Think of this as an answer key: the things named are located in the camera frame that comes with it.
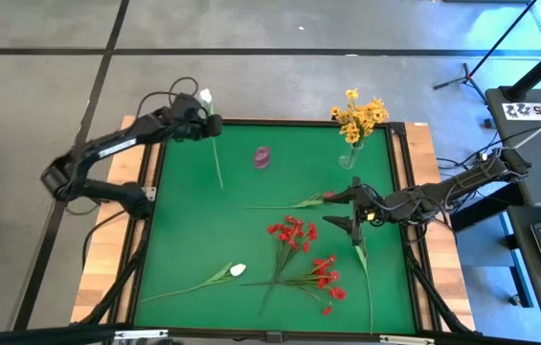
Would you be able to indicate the white artificial tulip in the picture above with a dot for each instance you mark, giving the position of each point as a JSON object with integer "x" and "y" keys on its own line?
{"x": 206, "y": 96}
{"x": 237, "y": 270}

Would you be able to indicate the white paper label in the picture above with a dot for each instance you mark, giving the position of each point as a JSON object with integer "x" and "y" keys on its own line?
{"x": 521, "y": 111}

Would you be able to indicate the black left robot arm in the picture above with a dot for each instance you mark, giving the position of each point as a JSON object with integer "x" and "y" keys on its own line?
{"x": 117, "y": 144}

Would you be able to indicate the large yellow flower bunch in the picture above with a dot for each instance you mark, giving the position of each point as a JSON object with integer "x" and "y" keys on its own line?
{"x": 375, "y": 113}

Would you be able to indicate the black tripod stand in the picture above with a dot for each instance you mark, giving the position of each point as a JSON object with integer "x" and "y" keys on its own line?
{"x": 466, "y": 76}

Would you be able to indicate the red flower bunch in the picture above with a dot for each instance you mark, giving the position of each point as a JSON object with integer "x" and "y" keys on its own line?
{"x": 291, "y": 235}
{"x": 322, "y": 282}

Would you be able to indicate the silver metal bracket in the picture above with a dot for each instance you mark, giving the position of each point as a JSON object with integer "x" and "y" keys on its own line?
{"x": 141, "y": 334}
{"x": 406, "y": 340}

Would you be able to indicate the blue desk leg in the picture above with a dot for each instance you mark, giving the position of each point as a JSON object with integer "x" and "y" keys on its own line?
{"x": 521, "y": 278}

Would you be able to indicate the black metal table frame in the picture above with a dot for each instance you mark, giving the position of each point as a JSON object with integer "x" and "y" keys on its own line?
{"x": 236, "y": 121}

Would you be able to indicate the purple glass vase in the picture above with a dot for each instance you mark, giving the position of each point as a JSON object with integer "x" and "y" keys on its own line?
{"x": 261, "y": 158}

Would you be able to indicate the red artificial tulip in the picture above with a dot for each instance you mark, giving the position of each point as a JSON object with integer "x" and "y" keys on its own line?
{"x": 362, "y": 259}
{"x": 308, "y": 203}

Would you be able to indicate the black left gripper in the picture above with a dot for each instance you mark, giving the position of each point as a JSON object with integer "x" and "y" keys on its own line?
{"x": 188, "y": 120}

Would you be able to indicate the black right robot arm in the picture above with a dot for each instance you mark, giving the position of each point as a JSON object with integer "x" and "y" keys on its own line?
{"x": 461, "y": 184}

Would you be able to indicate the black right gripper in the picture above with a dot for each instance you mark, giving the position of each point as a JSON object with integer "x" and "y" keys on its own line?
{"x": 370, "y": 211}

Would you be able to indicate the green table mat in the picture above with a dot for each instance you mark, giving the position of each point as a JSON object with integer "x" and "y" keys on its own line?
{"x": 193, "y": 239}

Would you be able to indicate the small yellow flower bunch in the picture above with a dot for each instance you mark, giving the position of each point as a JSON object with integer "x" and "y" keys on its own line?
{"x": 351, "y": 133}

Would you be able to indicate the clear glass vase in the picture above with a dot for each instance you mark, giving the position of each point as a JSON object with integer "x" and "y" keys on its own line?
{"x": 346, "y": 162}

